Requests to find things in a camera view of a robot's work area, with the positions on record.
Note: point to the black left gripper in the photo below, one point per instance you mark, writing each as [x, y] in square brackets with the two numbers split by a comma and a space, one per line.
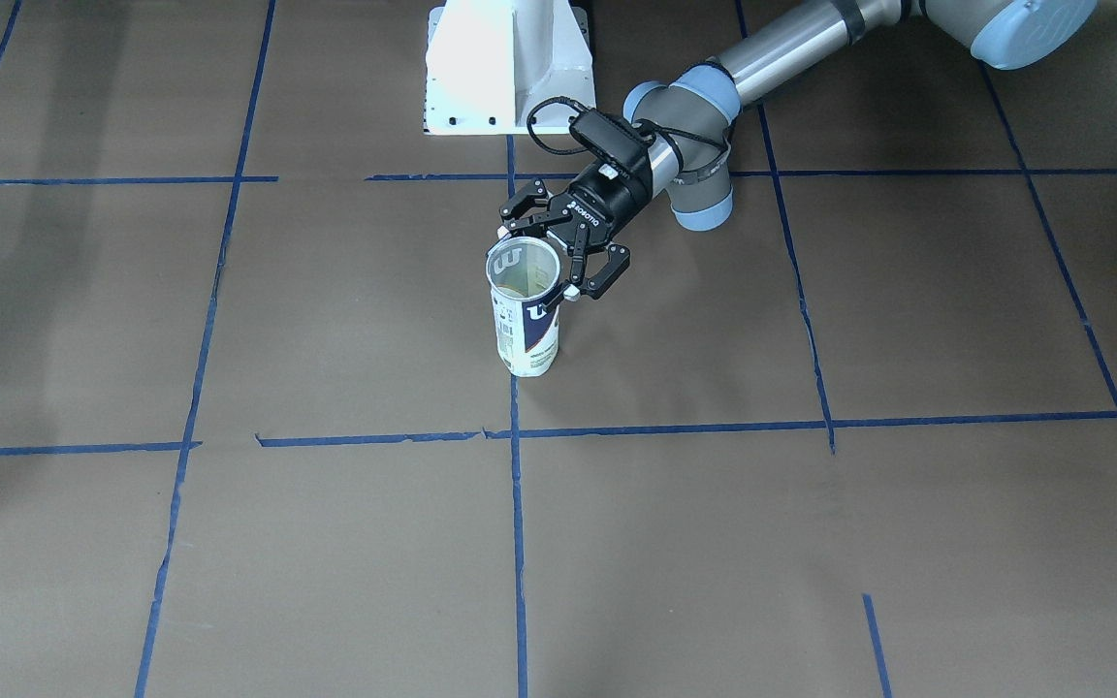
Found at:
[599, 206]

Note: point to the white tennis ball can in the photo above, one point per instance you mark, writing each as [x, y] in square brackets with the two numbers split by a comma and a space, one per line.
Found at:
[526, 334]

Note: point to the yellow tennis ball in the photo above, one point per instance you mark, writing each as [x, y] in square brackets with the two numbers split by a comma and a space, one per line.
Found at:
[522, 287]

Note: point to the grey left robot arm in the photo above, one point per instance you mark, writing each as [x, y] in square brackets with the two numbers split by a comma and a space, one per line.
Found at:
[674, 138]

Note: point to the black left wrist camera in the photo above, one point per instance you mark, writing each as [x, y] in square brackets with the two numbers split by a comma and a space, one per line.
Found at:
[612, 141]

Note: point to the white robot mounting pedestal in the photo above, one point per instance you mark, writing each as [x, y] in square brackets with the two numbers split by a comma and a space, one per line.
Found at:
[489, 64]

